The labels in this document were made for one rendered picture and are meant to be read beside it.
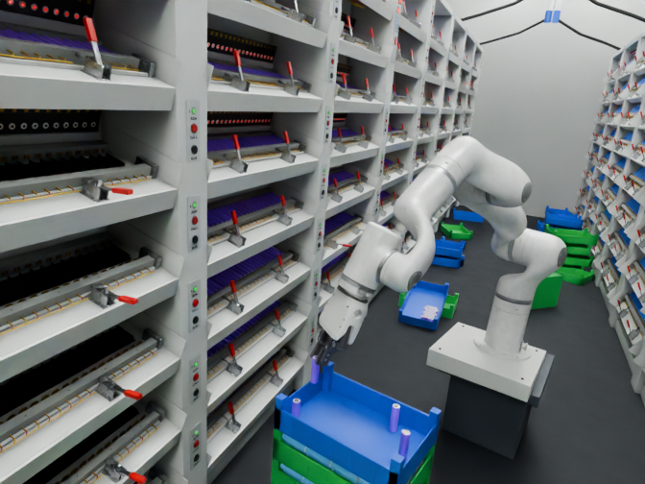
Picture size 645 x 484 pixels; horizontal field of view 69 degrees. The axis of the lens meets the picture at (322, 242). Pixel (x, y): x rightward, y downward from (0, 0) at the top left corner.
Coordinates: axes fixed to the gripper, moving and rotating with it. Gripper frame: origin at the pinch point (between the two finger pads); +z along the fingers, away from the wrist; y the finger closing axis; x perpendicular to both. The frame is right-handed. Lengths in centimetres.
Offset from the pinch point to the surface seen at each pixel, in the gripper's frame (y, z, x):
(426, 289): 114, -10, -129
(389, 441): -14.7, 9.1, -15.8
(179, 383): 14.0, 21.7, 21.9
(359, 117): 115, -72, -42
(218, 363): 35.0, 24.8, 5.4
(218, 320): 27.7, 9.6, 14.4
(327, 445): -14.2, 12.7, -1.2
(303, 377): 60, 35, -42
